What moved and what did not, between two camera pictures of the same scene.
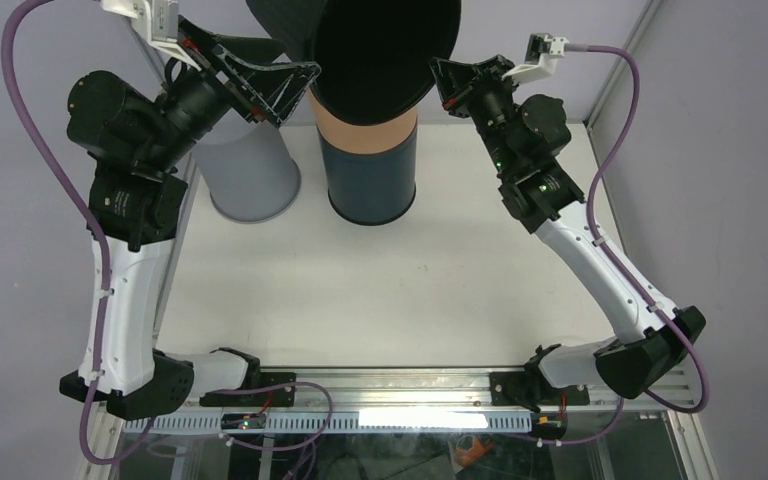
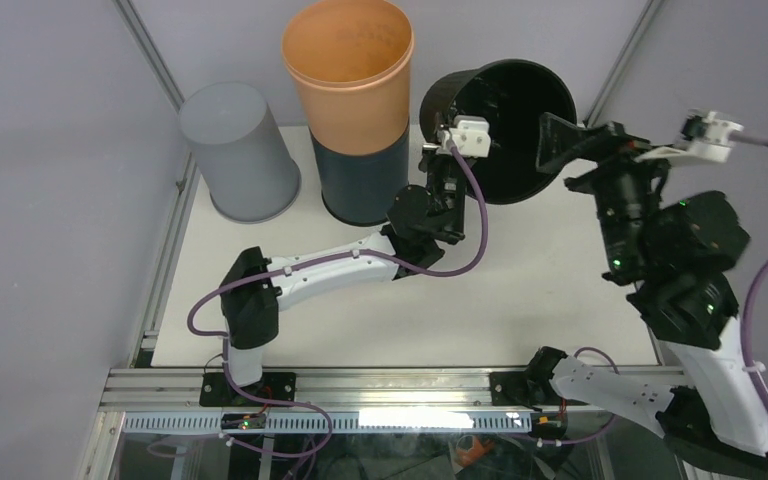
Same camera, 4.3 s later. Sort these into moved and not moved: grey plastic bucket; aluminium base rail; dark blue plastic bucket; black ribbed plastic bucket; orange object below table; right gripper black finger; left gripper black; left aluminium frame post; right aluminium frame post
Moved: black ribbed plastic bucket; left gripper black; right gripper black finger
Not moved: dark blue plastic bucket; aluminium base rail; right aluminium frame post; left aluminium frame post; grey plastic bucket; orange object below table
